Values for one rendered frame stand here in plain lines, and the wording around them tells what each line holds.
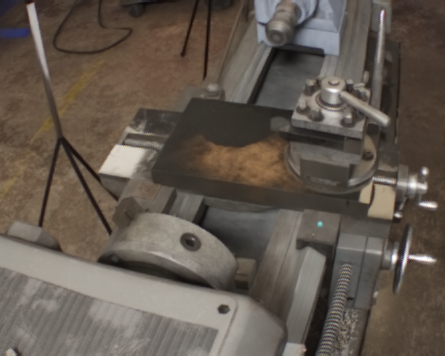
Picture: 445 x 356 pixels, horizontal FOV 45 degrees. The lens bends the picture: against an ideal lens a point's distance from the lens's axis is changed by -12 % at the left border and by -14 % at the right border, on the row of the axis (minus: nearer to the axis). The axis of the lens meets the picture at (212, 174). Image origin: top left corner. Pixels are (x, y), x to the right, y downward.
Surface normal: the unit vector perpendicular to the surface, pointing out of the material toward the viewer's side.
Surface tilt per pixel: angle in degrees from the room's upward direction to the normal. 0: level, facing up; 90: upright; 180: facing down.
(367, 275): 90
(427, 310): 0
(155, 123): 0
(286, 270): 0
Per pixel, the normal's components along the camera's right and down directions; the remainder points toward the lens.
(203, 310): -0.08, -0.74
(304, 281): 0.49, -0.51
